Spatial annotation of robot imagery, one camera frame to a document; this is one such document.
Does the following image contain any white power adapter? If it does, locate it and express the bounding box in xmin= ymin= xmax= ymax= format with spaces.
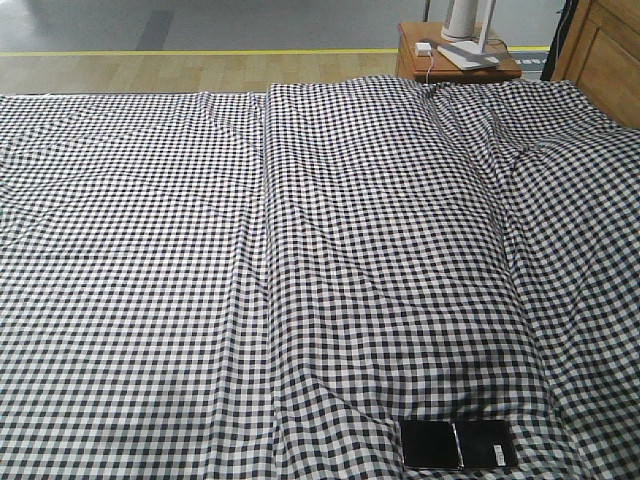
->
xmin=414 ymin=42 xmax=433 ymax=58

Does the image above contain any white desk lamp base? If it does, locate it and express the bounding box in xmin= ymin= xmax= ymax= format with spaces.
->
xmin=436 ymin=0 xmax=502 ymax=71

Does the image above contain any black white gingham bed cover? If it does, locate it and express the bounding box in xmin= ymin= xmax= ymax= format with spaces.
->
xmin=1 ymin=77 xmax=639 ymax=479

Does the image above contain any wooden nightstand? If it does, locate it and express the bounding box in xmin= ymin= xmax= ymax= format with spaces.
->
xmin=395 ymin=22 xmax=522 ymax=84

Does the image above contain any black foldable phone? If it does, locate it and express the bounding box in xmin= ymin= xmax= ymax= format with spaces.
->
xmin=400 ymin=420 xmax=518 ymax=470

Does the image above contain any white cylindrical appliance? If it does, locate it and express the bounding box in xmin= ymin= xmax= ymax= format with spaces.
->
xmin=441 ymin=0 xmax=496 ymax=43

